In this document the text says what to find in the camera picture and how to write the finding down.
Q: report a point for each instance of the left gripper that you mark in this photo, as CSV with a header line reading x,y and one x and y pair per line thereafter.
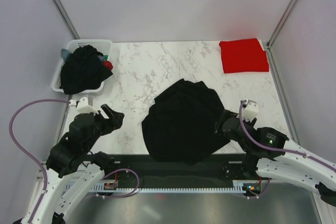
x,y
114,122

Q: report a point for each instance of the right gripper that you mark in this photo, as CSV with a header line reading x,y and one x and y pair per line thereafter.
x,y
225,113

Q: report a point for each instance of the black t-shirt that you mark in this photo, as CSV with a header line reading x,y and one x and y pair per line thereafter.
x,y
180,125

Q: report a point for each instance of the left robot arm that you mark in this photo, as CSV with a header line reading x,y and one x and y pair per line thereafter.
x,y
71,171

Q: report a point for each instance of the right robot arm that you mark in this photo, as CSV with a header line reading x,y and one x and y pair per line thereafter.
x,y
273,155

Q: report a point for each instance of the red garment in basket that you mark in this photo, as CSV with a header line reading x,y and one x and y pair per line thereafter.
x,y
108,65

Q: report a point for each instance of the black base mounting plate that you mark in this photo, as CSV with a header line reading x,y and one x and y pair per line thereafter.
x,y
142,171

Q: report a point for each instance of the dark clothes pile in basket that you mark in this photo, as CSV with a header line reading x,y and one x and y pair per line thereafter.
x,y
84,70

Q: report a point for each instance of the folded red t-shirt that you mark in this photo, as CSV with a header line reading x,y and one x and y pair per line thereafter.
x,y
246,55

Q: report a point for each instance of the teal garment in basket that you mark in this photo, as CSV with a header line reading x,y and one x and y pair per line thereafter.
x,y
65,54

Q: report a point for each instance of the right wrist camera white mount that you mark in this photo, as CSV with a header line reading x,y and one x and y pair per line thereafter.
x,y
249,110

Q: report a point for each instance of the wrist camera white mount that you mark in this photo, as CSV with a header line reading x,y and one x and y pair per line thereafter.
x,y
249,110
84,105

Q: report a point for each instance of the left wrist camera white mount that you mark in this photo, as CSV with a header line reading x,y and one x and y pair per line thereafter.
x,y
84,105

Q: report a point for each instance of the white slotted cable duct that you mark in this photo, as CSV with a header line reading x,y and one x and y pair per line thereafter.
x,y
237,188

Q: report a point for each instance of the left aluminium frame post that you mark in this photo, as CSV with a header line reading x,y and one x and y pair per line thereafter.
x,y
66,18

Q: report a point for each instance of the aluminium frame post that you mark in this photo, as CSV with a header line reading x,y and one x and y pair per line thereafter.
x,y
66,18
286,14

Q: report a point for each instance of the right aluminium frame post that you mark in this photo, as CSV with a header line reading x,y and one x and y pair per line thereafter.
x,y
286,14

